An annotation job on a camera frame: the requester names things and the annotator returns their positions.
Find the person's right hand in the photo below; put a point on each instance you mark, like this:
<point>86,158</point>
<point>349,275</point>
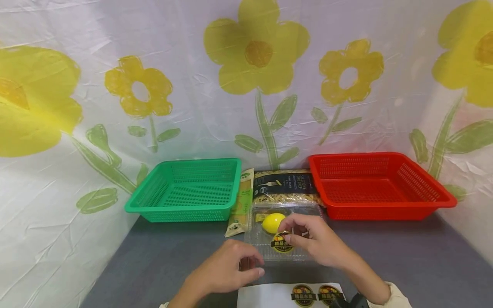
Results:
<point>323,241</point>

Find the person's left hand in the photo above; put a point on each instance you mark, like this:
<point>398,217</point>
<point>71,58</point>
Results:
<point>221,267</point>

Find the round black yellow sticker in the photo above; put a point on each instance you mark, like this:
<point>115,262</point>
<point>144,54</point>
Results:
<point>280,246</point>
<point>328,293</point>
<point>303,296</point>

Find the person's left forearm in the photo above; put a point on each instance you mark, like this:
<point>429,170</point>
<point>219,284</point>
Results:
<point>183,295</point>

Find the person's right forearm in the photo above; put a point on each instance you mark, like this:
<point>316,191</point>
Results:
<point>371,282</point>

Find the clear plastic clamshell box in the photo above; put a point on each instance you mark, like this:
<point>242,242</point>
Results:
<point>257,239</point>

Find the white sticker sheet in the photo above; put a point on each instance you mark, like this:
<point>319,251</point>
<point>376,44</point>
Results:
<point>265,296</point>

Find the yellow lemon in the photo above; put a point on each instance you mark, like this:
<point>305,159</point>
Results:
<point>272,222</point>

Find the green snack packet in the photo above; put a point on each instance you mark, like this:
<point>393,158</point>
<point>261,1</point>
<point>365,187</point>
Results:
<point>242,205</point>

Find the black wrist band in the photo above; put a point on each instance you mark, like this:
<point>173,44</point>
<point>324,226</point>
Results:
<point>350,301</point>

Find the pasta packet with dark label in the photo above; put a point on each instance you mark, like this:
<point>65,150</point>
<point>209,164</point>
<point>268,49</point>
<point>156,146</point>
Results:
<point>285,184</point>

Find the red plastic basket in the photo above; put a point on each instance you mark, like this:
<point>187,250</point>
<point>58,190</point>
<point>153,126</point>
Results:
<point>377,192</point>

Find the green plastic basket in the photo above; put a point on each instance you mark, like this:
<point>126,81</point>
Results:
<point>188,194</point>

